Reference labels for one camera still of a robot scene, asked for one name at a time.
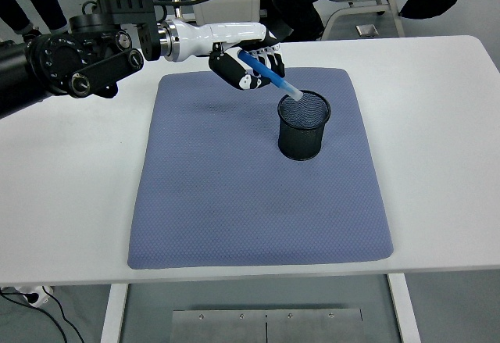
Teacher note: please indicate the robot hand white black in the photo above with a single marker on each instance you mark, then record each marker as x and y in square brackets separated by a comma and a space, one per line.
[226, 34]

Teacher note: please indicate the blue marker with clear cap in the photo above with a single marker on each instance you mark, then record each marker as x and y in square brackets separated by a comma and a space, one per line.
[273, 77]

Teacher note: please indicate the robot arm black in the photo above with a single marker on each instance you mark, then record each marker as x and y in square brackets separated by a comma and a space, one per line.
[51, 61]

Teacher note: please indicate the black mesh pen holder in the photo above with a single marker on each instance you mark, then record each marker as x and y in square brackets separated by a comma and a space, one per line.
[301, 140]

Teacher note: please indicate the small grey floor plate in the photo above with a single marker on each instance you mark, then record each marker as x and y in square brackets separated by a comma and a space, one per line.
[366, 30]

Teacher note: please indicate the blue textured mat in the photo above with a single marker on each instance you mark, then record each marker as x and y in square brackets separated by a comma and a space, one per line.
[254, 210]

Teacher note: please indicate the standing person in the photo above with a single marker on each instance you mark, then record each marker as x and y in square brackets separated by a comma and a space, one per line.
[19, 7]

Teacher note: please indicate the white table leg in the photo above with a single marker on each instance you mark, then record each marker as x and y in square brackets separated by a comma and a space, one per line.
[404, 311]
[113, 315]

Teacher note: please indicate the white power strip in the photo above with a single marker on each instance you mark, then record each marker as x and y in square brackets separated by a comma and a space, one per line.
[35, 296]

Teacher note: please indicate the white frame grey seat chair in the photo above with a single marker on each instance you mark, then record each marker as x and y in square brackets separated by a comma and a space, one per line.
[351, 7]

